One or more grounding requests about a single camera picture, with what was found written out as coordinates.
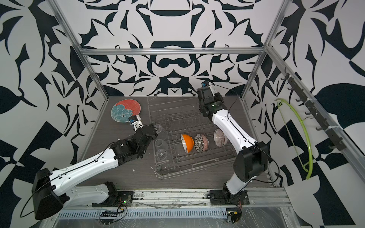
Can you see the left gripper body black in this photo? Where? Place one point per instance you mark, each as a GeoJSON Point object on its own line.
{"type": "Point", "coordinates": [156, 134]}

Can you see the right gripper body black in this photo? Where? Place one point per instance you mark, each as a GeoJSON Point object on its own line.
{"type": "Point", "coordinates": [220, 100]}

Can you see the clear smooth plastic cup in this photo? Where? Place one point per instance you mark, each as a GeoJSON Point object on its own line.
{"type": "Point", "coordinates": [159, 129]}

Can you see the frosted textured plastic cup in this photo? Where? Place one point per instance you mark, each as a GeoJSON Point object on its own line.
{"type": "Point", "coordinates": [161, 144]}

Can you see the clear faceted plastic cup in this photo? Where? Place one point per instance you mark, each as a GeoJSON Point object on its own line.
{"type": "Point", "coordinates": [163, 157]}

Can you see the pink ribbed bowl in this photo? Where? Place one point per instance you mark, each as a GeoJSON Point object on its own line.
{"type": "Point", "coordinates": [220, 138]}

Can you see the black white patterned bowl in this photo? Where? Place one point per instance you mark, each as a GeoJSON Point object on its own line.
{"type": "Point", "coordinates": [201, 143]}

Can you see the grey wire dish rack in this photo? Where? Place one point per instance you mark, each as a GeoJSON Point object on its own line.
{"type": "Point", "coordinates": [181, 116]}

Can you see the white orange small bowl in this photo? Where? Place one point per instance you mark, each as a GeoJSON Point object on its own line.
{"type": "Point", "coordinates": [187, 142]}

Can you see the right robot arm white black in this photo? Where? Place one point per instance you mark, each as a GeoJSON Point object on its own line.
{"type": "Point", "coordinates": [252, 156]}

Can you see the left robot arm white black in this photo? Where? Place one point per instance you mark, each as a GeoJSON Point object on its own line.
{"type": "Point", "coordinates": [52, 191]}

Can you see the teal red striped bowl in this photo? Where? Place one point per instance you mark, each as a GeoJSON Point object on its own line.
{"type": "Point", "coordinates": [123, 110]}

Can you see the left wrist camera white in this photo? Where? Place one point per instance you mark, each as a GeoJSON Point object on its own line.
{"type": "Point", "coordinates": [135, 122]}

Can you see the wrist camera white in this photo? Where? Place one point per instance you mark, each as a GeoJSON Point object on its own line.
{"type": "Point", "coordinates": [206, 84]}
{"type": "Point", "coordinates": [135, 122]}

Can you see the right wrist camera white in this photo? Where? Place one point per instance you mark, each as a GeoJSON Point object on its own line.
{"type": "Point", "coordinates": [206, 84]}

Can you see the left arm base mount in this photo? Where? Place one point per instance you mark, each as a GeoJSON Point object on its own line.
{"type": "Point", "coordinates": [116, 199]}

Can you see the white slotted cable duct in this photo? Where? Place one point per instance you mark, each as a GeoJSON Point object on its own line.
{"type": "Point", "coordinates": [217, 213]}

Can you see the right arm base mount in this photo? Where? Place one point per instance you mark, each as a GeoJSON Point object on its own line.
{"type": "Point", "coordinates": [223, 197]}

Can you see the black wall hook rail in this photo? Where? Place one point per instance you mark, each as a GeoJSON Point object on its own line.
{"type": "Point", "coordinates": [314, 112]}

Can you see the aluminium frame bars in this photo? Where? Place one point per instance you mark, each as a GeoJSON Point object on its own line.
{"type": "Point", "coordinates": [352, 153]}

